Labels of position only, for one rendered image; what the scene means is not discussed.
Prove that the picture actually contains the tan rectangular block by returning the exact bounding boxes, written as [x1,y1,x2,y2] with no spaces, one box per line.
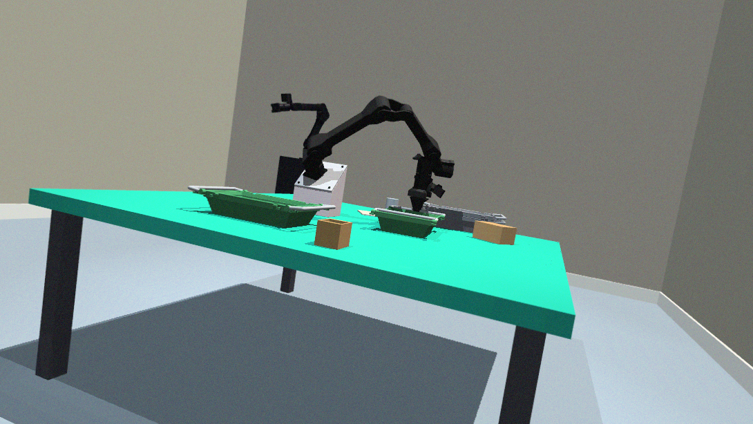
[473,221,517,245]

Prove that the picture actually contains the green plastic tray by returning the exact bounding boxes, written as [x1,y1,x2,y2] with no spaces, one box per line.
[369,206,445,238]

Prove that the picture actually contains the brown open-top box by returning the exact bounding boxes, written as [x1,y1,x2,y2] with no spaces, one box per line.
[314,218,352,250]

